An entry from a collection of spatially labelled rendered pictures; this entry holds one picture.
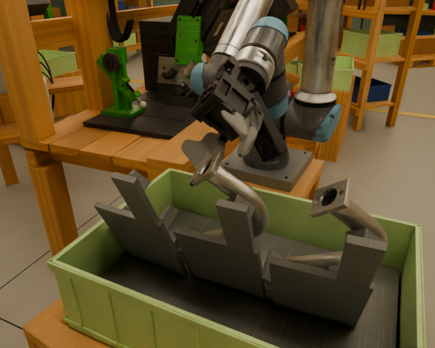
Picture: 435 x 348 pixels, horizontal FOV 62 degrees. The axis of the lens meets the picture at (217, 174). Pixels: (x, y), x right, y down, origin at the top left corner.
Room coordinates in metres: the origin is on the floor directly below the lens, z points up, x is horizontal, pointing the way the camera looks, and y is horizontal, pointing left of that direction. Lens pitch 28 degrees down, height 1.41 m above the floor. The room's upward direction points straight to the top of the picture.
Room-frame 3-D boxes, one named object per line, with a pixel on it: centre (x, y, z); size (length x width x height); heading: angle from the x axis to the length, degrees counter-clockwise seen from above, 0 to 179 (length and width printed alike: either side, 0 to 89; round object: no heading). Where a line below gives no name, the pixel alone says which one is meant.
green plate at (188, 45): (1.76, 0.12, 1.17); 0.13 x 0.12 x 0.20; 158
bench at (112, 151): (1.85, 0.15, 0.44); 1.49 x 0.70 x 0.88; 158
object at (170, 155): (1.74, -0.11, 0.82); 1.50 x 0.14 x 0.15; 158
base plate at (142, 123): (1.85, 0.15, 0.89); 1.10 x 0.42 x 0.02; 158
